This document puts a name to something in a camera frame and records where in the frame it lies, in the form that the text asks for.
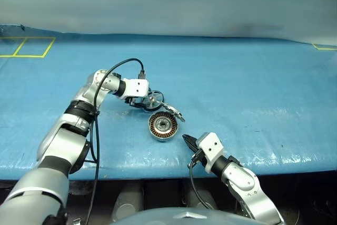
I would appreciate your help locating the grey rounded cylinder under table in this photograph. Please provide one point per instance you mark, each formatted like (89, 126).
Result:
(200, 196)
(129, 204)

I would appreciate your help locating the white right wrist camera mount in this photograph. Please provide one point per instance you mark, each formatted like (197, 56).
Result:
(210, 148)

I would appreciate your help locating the grey robot torso with emblem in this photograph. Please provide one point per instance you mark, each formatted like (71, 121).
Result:
(179, 219)

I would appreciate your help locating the silver motor stator copper windings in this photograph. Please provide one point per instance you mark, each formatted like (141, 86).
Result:
(171, 130)

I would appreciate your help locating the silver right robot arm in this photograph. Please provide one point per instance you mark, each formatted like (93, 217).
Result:
(247, 183)

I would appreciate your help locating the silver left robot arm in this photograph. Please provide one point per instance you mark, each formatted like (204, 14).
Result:
(58, 140)

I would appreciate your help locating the blue plastic table cover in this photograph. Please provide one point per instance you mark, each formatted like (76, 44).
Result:
(237, 90)

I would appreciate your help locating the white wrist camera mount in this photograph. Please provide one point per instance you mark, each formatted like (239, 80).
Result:
(210, 148)
(137, 88)

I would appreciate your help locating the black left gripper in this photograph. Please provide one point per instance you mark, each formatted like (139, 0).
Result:
(135, 102)

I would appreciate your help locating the silver spoked rotor cap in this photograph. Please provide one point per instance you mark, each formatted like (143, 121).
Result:
(155, 99)

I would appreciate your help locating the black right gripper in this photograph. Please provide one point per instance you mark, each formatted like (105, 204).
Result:
(199, 157)

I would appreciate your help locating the small silver finned part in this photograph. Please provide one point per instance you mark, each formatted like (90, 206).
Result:
(172, 110)

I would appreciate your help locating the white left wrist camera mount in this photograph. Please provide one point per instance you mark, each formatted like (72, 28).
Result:
(137, 88)

